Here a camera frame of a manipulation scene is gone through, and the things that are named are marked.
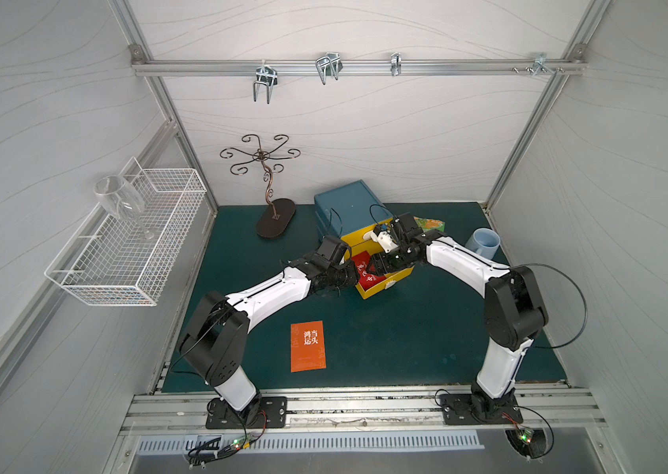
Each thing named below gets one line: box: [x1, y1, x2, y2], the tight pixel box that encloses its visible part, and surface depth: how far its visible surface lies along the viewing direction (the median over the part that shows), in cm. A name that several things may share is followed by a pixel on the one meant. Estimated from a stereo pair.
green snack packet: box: [413, 216, 446, 233], surface depth 117 cm
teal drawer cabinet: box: [314, 179, 395, 241], surface depth 96 cm
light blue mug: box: [465, 228, 501, 260], surface depth 103 cm
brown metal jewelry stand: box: [219, 133, 302, 239], surface depth 103 cm
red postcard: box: [351, 250, 387, 291], surface depth 95 cm
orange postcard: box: [290, 319, 328, 374], surface depth 86 cm
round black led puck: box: [504, 427, 548, 460], surface depth 73 cm
